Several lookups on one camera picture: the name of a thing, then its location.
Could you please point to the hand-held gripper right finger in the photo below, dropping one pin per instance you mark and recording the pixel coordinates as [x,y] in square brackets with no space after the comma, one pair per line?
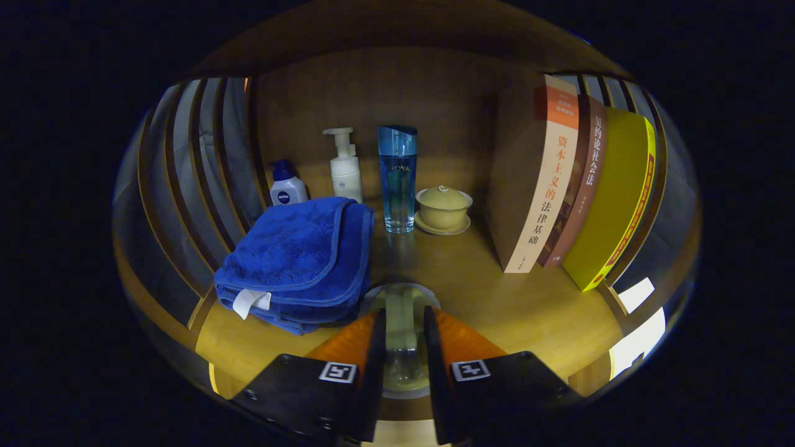
[435,391]

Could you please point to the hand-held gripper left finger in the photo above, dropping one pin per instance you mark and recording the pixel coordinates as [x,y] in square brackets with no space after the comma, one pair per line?
[374,385]

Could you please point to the wooden countertop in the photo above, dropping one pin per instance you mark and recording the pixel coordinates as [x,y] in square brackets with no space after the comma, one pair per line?
[497,310]

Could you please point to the wooden cabinet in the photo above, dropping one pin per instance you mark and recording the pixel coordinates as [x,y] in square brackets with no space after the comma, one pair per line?
[404,87]

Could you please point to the folded blue towel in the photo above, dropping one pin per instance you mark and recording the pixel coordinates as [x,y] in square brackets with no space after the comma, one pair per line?
[292,254]

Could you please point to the yellow saucer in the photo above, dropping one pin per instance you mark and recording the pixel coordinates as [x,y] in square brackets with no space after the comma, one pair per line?
[458,229]

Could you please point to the yellow lidded tea cup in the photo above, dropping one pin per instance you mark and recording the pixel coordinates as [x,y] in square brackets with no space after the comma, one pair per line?
[442,208]

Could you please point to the tall blue glass bottle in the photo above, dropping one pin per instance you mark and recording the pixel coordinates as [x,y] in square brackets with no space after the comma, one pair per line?
[397,186]

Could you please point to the white pump bottle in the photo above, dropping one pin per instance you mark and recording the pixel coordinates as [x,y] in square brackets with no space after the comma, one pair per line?
[346,177]

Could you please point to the small white blue-capped bottle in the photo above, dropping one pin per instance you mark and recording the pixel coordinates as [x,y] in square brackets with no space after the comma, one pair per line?
[286,189]

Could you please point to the beige book with orange band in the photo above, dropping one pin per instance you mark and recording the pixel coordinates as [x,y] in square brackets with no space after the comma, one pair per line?
[546,186]

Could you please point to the yellow book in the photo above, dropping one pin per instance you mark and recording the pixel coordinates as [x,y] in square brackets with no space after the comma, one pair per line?
[612,211]

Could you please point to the brown book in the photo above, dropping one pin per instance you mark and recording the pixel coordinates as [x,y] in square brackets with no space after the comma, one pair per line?
[584,174]

